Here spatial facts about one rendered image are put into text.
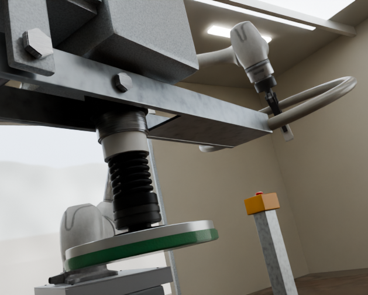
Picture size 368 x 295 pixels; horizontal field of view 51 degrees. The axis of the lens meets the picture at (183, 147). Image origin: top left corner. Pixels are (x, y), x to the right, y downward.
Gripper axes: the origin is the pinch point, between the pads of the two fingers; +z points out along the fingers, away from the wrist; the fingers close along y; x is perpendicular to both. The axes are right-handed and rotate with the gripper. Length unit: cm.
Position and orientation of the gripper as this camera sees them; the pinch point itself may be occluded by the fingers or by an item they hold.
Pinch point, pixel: (286, 131)
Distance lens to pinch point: 143.6
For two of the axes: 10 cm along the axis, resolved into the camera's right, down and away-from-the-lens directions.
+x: 8.7, -3.8, -3.1
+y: -2.6, 1.9, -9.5
